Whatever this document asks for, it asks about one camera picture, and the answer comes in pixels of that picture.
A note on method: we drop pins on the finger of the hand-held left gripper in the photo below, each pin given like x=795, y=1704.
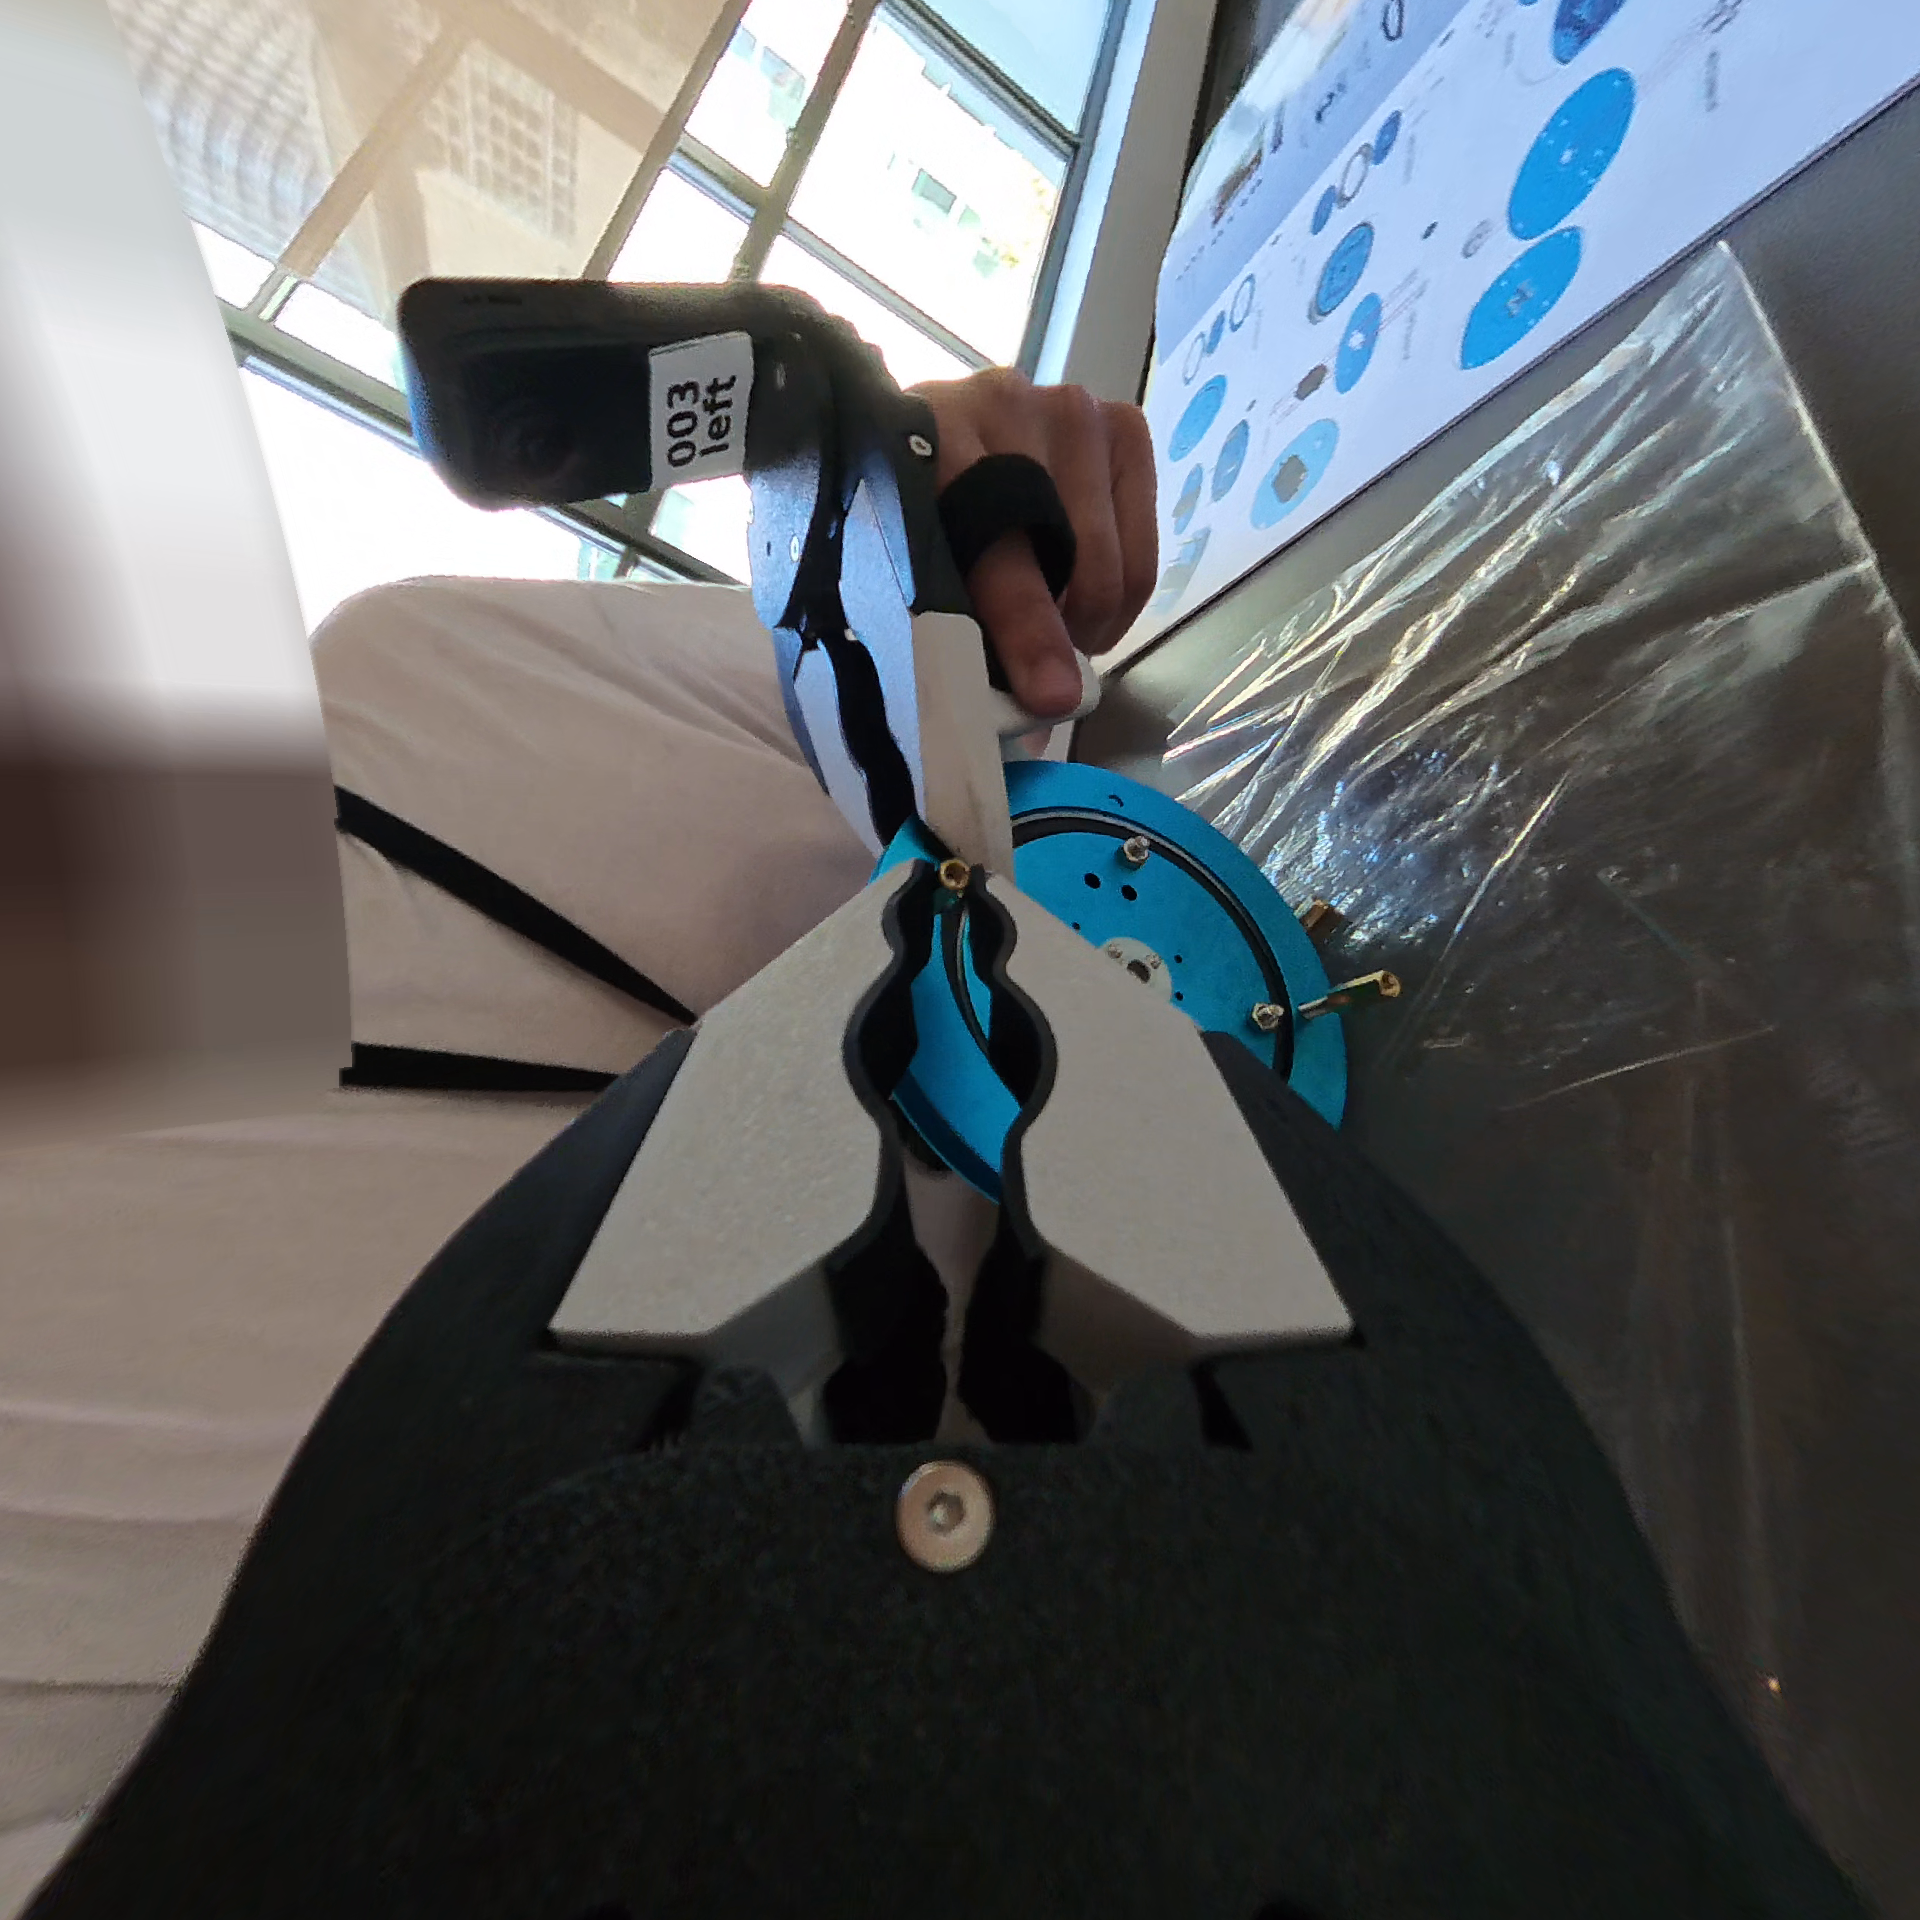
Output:
x=855, y=751
x=962, y=721

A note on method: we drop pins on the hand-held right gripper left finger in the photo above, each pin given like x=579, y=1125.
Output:
x=721, y=1201

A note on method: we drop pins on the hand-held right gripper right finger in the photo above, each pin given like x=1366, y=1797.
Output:
x=1186, y=1201

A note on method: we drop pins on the blue round rotating base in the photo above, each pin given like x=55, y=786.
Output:
x=1202, y=930

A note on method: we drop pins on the person's left hand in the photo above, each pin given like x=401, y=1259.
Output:
x=1110, y=495

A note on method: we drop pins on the clear plastic bag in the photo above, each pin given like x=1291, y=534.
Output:
x=1651, y=674

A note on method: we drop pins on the white assembly guide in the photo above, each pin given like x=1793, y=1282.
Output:
x=1725, y=90

